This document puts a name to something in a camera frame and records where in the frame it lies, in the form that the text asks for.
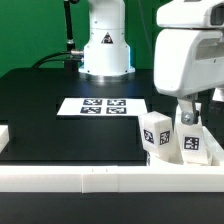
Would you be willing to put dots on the white round stool seat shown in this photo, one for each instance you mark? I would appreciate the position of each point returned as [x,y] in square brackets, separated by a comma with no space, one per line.
[173,159]

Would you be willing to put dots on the white marker tag sheet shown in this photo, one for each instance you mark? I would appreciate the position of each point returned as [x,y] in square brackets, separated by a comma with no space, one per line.
[102,107]

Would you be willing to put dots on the white U-shaped boundary wall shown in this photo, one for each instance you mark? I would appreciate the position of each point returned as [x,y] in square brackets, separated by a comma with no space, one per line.
[96,179]

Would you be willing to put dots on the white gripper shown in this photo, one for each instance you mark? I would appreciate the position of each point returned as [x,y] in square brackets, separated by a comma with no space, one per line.
[189,52]

